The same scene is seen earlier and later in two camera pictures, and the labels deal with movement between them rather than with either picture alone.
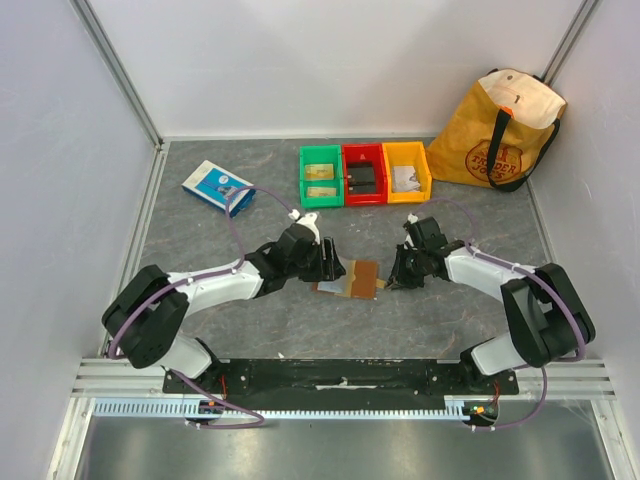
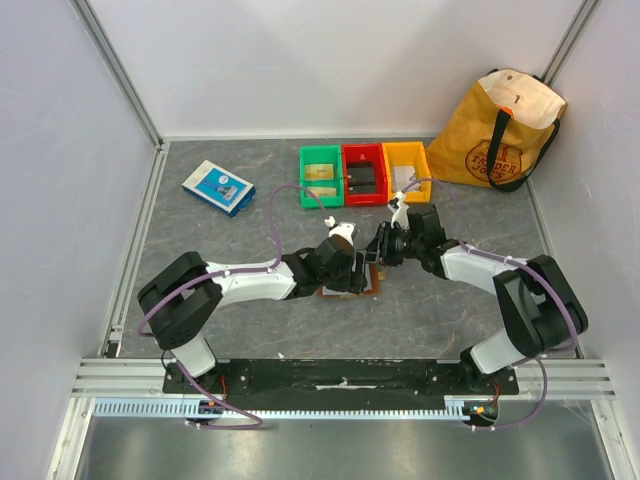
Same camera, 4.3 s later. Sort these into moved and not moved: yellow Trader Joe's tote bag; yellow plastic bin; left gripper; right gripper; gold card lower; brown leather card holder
Moved: right gripper; left gripper
Not moved: yellow Trader Joe's tote bag; gold card lower; yellow plastic bin; brown leather card holder
